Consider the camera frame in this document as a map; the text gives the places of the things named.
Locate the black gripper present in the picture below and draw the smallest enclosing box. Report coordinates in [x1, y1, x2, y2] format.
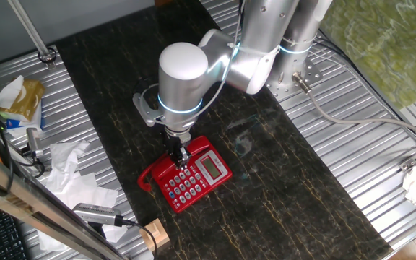
[162, 131, 194, 170]

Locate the red telephone handset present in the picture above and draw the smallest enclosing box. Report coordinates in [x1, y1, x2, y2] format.
[149, 135, 212, 175]

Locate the red telephone cord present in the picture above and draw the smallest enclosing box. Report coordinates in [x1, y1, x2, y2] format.
[137, 164, 157, 192]

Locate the red telephone base with keypad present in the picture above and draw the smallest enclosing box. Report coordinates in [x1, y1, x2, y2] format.
[152, 142, 233, 214]

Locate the small wooden block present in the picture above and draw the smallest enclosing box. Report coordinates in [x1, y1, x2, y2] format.
[139, 218, 171, 253]

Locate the dark marble pattern mat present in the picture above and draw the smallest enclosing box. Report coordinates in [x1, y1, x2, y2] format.
[54, 0, 393, 260]

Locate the crumpled white tissue paper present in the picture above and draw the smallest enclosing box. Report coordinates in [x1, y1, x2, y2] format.
[36, 139, 129, 253]

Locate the blue and white box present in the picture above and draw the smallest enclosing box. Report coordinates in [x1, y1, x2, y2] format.
[0, 100, 45, 138]

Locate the golden tissue box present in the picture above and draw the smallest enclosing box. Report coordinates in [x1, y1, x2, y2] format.
[0, 74, 46, 123]

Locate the metal stand pole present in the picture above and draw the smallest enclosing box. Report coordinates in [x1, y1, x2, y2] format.
[7, 0, 58, 69]

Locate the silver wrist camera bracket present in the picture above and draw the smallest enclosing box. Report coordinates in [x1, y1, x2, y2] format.
[132, 83, 165, 128]

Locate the black usb hub cable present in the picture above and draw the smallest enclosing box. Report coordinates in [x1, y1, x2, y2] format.
[116, 215, 158, 259]

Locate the perforated metal robot base plate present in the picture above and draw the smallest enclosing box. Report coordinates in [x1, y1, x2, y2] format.
[265, 53, 324, 102]

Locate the small silver camera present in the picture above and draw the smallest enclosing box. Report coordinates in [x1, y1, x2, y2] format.
[25, 127, 45, 159]

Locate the aluminium frame bar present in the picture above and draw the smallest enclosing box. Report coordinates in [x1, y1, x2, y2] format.
[0, 142, 128, 260]

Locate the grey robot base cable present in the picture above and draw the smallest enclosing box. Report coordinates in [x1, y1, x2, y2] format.
[291, 71, 416, 144]

